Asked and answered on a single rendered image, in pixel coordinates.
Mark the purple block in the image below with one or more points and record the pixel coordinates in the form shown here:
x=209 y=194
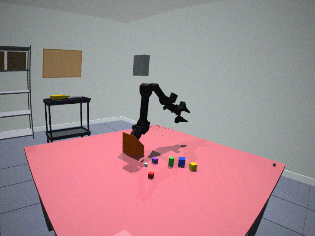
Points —
x=154 y=160

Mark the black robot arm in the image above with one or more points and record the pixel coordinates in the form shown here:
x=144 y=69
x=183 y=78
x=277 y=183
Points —
x=146 y=89

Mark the yellow block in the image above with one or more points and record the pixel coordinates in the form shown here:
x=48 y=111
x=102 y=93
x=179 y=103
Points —
x=193 y=166

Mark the blue cube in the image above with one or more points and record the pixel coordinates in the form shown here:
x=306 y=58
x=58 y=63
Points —
x=182 y=161

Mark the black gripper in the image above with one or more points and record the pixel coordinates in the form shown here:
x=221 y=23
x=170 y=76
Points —
x=179 y=118

